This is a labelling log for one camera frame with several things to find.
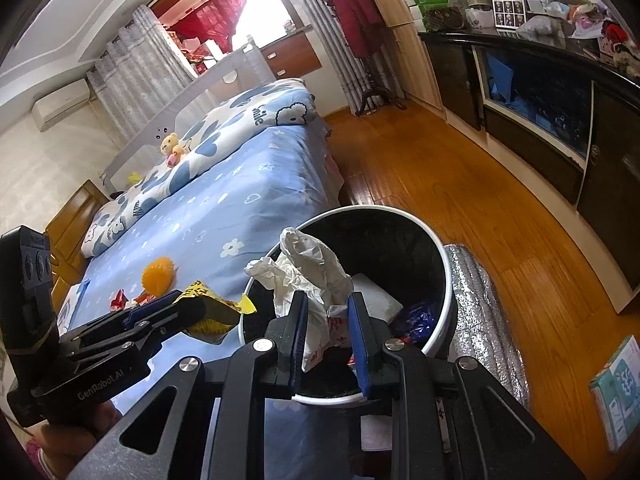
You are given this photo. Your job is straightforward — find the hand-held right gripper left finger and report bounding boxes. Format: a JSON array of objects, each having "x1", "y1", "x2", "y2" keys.
[{"x1": 65, "y1": 290, "x2": 311, "y2": 480}]

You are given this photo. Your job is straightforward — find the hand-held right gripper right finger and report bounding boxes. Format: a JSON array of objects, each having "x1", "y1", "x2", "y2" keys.
[{"x1": 349, "y1": 291, "x2": 586, "y2": 480}]

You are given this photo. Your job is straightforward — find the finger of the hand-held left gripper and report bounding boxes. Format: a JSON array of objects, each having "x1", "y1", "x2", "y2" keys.
[
  {"x1": 60, "y1": 290, "x2": 185, "y2": 347},
  {"x1": 122, "y1": 304, "x2": 207, "y2": 361}
]

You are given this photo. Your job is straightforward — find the yellow spiky ball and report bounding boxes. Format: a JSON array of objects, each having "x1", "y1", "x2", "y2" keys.
[{"x1": 141, "y1": 257, "x2": 176, "y2": 295}]

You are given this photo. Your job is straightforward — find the yellow snack packet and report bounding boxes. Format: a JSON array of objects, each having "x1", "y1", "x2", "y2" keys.
[{"x1": 179, "y1": 280, "x2": 257, "y2": 336}]

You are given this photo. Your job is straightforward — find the white foam block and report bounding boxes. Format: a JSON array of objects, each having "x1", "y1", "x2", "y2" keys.
[{"x1": 350, "y1": 272, "x2": 405, "y2": 323}]

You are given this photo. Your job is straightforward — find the blue plastic wrapper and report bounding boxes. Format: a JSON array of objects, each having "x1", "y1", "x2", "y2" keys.
[{"x1": 387, "y1": 300, "x2": 436, "y2": 343}]

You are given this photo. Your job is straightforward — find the white plastic bag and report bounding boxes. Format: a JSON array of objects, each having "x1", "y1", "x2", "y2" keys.
[{"x1": 244, "y1": 227, "x2": 355, "y2": 373}]

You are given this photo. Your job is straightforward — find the white round bin black liner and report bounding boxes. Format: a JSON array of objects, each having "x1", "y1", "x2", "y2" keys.
[{"x1": 239, "y1": 205, "x2": 458, "y2": 406}]

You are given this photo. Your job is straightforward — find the person's left hand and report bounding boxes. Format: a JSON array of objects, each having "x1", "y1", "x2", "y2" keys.
[{"x1": 37, "y1": 402, "x2": 123, "y2": 480}]

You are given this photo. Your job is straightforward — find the small blue heart pillow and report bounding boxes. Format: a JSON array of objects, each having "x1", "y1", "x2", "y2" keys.
[{"x1": 57, "y1": 280, "x2": 91, "y2": 333}]

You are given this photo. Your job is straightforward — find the wooden headboard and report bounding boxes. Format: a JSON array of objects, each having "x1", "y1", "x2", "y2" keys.
[{"x1": 44, "y1": 180, "x2": 108, "y2": 311}]

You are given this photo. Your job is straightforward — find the silver foil mat roll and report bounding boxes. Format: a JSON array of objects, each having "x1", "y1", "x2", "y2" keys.
[{"x1": 442, "y1": 244, "x2": 531, "y2": 408}]

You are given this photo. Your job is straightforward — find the yellow teddy bear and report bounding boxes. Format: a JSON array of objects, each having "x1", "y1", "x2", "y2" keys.
[{"x1": 159, "y1": 131, "x2": 190, "y2": 167}]

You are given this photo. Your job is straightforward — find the blue heart print duvet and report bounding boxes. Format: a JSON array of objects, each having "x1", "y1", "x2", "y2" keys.
[{"x1": 81, "y1": 78, "x2": 318, "y2": 258}]

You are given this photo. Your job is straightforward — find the white air conditioner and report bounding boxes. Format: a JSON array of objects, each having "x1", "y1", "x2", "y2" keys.
[{"x1": 31, "y1": 79, "x2": 92, "y2": 133}]

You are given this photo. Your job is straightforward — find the grey patterned curtain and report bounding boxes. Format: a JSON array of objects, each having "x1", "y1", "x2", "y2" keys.
[
  {"x1": 270, "y1": 0, "x2": 381, "y2": 116},
  {"x1": 86, "y1": 4, "x2": 193, "y2": 146}
]

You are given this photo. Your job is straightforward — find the dark wooden coat rack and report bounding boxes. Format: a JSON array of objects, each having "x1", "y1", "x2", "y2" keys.
[{"x1": 305, "y1": 0, "x2": 406, "y2": 111}]

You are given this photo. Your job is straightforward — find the red gift boxes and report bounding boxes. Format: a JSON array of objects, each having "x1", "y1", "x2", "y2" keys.
[{"x1": 170, "y1": 30, "x2": 221, "y2": 73}]

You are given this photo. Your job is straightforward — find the teal white tissue pack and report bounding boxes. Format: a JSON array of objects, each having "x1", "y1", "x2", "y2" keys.
[{"x1": 589, "y1": 335, "x2": 640, "y2": 453}]

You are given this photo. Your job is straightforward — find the wooden windowsill cabinet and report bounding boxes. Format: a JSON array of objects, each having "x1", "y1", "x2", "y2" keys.
[{"x1": 260, "y1": 35, "x2": 321, "y2": 81}]

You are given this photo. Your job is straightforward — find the wooden wardrobe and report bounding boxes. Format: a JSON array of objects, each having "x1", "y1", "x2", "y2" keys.
[{"x1": 357, "y1": 0, "x2": 481, "y2": 121}]

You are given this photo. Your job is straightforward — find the black glossy cabinet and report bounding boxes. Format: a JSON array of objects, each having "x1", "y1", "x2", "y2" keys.
[{"x1": 417, "y1": 25, "x2": 640, "y2": 311}]

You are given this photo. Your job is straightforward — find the red lace curtain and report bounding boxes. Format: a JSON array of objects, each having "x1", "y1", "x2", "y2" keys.
[{"x1": 150, "y1": 0, "x2": 258, "y2": 53}]

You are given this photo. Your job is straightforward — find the red jacket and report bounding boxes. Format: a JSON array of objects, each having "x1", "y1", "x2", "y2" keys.
[{"x1": 325, "y1": 0, "x2": 386, "y2": 58}]

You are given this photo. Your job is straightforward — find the brown patterned pouch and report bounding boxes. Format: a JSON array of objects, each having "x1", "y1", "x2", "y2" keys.
[{"x1": 425, "y1": 7, "x2": 463, "y2": 31}]

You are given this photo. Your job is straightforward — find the black photo sheet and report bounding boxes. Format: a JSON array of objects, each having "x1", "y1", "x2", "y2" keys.
[{"x1": 490, "y1": 0, "x2": 526, "y2": 28}]

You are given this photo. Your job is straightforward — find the grey bed guard rail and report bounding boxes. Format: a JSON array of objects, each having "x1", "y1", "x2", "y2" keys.
[{"x1": 100, "y1": 42, "x2": 278, "y2": 196}]

